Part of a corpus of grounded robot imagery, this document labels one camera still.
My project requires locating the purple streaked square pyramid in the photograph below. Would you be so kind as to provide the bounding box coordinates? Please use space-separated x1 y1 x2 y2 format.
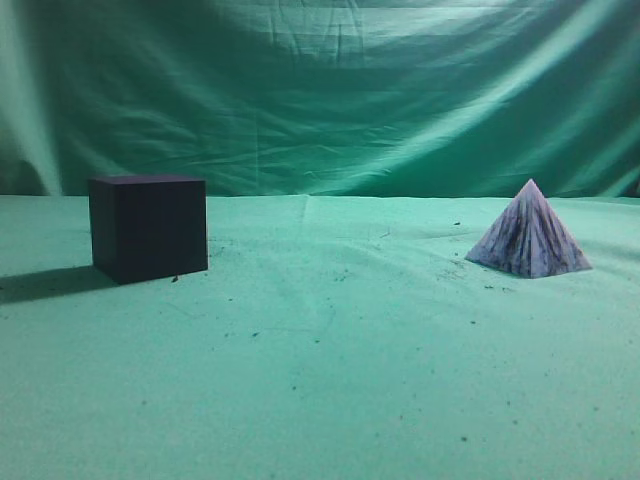
465 179 592 279

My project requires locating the green backdrop cloth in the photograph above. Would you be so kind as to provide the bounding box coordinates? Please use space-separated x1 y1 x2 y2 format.
1 1 639 198

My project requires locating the green table cloth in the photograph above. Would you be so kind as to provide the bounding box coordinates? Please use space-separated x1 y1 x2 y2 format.
1 196 639 479

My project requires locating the dark purple cube block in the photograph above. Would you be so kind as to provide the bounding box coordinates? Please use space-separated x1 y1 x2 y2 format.
87 174 209 284

